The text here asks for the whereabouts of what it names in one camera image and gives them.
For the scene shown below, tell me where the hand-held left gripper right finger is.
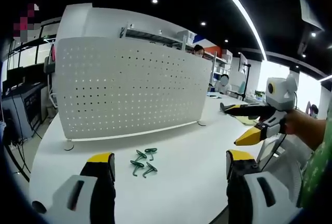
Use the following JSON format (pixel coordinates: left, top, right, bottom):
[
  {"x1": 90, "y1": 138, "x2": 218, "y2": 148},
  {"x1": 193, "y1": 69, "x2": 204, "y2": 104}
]
[{"x1": 225, "y1": 149, "x2": 303, "y2": 224}]

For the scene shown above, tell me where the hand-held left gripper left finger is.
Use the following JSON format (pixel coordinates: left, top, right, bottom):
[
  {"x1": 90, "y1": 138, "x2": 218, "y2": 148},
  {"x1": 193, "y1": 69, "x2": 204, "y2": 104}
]
[{"x1": 32, "y1": 151, "x2": 116, "y2": 224}]

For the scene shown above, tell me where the white perforated mounting plate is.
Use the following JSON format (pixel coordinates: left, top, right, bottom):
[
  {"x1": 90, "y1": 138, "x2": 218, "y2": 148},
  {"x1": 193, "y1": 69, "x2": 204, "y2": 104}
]
[{"x1": 56, "y1": 36, "x2": 214, "y2": 152}]

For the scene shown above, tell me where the person's right hand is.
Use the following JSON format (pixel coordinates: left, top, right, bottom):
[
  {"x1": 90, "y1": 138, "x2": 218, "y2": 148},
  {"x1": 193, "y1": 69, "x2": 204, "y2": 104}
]
[{"x1": 283, "y1": 109, "x2": 328, "y2": 150}]

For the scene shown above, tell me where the yellow cloth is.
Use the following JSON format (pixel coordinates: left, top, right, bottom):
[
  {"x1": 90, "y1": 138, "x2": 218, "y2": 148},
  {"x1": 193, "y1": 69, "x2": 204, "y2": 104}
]
[{"x1": 234, "y1": 116, "x2": 258, "y2": 127}]

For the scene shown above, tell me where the white framed stand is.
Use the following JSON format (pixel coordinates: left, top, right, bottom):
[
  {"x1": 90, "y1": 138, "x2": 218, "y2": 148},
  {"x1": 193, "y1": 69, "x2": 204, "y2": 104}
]
[{"x1": 256, "y1": 134, "x2": 287, "y2": 171}]

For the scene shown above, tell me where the black tripod stand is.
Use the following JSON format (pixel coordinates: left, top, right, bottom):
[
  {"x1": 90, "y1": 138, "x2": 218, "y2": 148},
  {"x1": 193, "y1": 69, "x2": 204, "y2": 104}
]
[{"x1": 227, "y1": 63, "x2": 252, "y2": 102}]

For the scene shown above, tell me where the monitor on stand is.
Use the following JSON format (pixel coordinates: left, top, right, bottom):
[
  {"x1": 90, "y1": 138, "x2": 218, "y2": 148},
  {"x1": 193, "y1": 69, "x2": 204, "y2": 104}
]
[{"x1": 239, "y1": 52, "x2": 249, "y2": 75}]

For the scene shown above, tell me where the long ceiling light strip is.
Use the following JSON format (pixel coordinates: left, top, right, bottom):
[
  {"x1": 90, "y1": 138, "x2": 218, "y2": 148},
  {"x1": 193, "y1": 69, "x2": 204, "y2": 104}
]
[{"x1": 207, "y1": 0, "x2": 269, "y2": 61}]

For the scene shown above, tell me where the black equipment rack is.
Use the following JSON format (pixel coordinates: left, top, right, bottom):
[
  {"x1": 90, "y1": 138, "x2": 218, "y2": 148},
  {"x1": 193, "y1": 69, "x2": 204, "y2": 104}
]
[{"x1": 0, "y1": 81, "x2": 47, "y2": 138}]

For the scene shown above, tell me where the white metal storage shelf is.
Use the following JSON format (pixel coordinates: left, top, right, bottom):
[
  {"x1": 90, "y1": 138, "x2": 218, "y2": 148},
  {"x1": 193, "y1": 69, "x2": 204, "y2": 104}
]
[{"x1": 119, "y1": 22, "x2": 188, "y2": 51}]

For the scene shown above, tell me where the grey clamp device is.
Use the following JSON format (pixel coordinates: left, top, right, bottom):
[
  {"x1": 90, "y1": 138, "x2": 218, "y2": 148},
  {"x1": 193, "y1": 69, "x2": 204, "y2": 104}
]
[{"x1": 43, "y1": 55, "x2": 57, "y2": 75}]

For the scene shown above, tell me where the black floor cable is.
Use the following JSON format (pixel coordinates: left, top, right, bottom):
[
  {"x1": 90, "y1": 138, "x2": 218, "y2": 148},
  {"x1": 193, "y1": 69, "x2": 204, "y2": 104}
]
[{"x1": 2, "y1": 96, "x2": 44, "y2": 183}]

